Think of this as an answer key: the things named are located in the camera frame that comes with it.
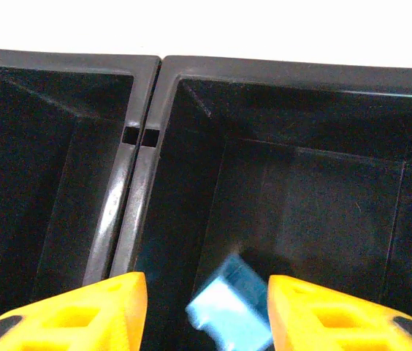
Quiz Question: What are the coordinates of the blue lego brick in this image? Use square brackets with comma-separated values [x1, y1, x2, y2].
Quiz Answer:
[185, 254, 275, 351]

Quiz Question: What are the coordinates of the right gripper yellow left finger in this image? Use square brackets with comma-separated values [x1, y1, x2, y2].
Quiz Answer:
[0, 271, 148, 351]

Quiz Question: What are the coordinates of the black plastic bin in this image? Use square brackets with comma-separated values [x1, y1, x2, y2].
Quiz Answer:
[109, 54, 412, 351]
[0, 46, 162, 330]

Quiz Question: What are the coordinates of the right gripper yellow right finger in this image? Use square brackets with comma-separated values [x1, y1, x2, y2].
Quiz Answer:
[267, 274, 412, 351]

